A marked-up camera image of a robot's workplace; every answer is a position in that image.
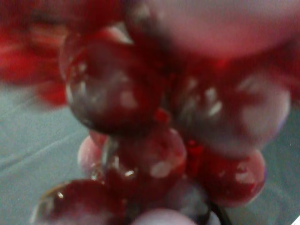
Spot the red artificial grape bunch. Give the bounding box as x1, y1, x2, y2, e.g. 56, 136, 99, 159
0, 0, 300, 225

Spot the black tablecloth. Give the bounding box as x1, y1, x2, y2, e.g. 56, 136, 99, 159
0, 85, 300, 225

